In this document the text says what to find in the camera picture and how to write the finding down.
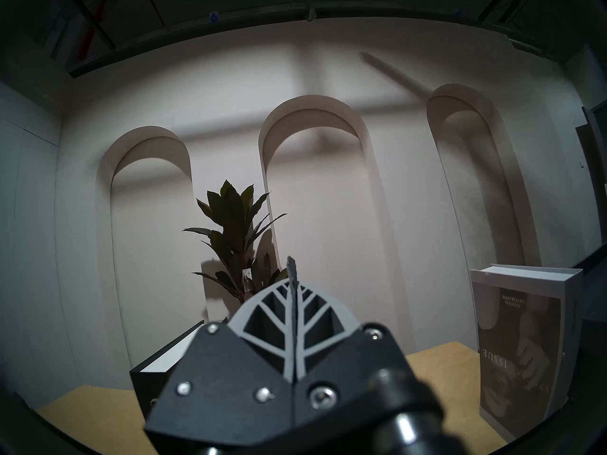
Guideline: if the black Crime and Punishment book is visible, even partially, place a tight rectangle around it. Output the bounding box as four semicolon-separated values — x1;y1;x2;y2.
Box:
130;319;205;419

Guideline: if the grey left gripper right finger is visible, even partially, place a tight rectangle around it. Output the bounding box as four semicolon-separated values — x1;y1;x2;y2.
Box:
294;264;414;430

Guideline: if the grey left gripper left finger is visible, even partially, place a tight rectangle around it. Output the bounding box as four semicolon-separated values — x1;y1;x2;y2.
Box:
143;257;296;447

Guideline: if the dark green potted plant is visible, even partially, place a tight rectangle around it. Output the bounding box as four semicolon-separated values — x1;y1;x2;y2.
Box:
184;179;288;319

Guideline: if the light wooden table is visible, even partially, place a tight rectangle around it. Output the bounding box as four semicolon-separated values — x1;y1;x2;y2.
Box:
38;341;509;455

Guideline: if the dark room door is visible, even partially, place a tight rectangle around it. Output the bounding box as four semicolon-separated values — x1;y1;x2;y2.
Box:
576;99;607;201

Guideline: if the grey Special Issue book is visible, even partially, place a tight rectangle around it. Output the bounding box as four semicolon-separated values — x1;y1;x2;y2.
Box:
470;264;584;444

